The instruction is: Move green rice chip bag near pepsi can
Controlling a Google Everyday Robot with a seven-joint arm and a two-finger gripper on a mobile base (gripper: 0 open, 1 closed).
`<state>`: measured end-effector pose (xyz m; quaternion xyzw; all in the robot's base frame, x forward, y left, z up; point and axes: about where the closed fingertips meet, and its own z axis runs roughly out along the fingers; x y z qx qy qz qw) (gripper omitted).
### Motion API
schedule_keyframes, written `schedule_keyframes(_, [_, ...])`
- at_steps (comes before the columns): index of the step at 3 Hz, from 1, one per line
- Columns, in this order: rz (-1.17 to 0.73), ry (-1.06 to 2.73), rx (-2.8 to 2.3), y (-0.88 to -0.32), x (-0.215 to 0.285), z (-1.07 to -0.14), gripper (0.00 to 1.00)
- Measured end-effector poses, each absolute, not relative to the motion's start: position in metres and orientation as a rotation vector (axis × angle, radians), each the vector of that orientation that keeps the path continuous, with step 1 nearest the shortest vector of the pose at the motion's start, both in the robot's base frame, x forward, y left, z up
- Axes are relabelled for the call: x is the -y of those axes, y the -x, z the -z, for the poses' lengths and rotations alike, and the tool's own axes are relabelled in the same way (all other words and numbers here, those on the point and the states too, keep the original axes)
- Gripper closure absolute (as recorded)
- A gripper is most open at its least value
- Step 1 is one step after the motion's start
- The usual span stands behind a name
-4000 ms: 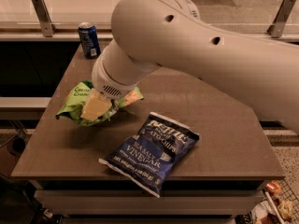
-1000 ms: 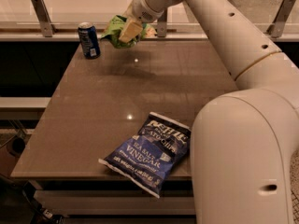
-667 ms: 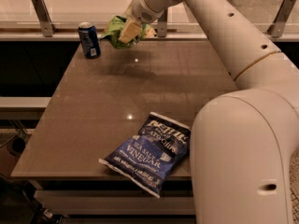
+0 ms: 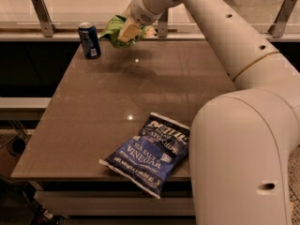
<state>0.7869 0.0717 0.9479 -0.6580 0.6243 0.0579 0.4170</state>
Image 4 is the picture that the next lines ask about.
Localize blue pepsi can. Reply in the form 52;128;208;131
78;22;101;59

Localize metal railing bracket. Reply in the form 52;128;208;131
268;0;298;38
157;8;169;38
31;0;55;38

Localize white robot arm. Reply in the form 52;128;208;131
125;0;300;225

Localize left metal railing bracket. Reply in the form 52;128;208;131
31;0;55;38

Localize middle metal railing bracket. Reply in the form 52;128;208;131
157;8;169;38

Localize blue salt vinegar chip bag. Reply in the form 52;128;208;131
99;112;190;199

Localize right metal railing bracket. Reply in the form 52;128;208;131
268;0;298;38

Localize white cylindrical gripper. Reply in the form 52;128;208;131
117;0;181;42

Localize green rice chip bag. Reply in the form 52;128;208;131
100;15;157;49

